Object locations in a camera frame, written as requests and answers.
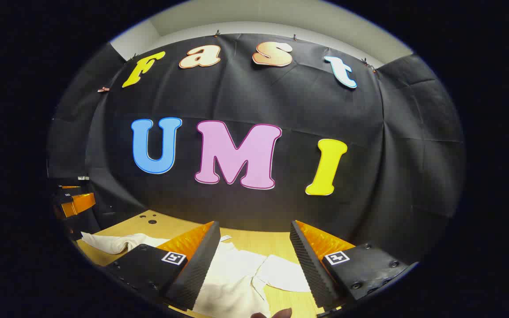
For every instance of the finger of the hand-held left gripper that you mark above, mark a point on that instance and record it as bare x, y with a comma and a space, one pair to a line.
80, 204
70, 191

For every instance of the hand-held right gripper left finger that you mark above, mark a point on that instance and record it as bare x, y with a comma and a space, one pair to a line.
199, 269

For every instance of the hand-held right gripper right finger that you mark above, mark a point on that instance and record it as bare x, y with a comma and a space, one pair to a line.
309, 269

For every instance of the white sweatshirt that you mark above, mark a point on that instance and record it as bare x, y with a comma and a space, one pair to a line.
232, 282

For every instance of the black backdrop cloth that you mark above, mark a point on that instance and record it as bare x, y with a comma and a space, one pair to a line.
237, 97

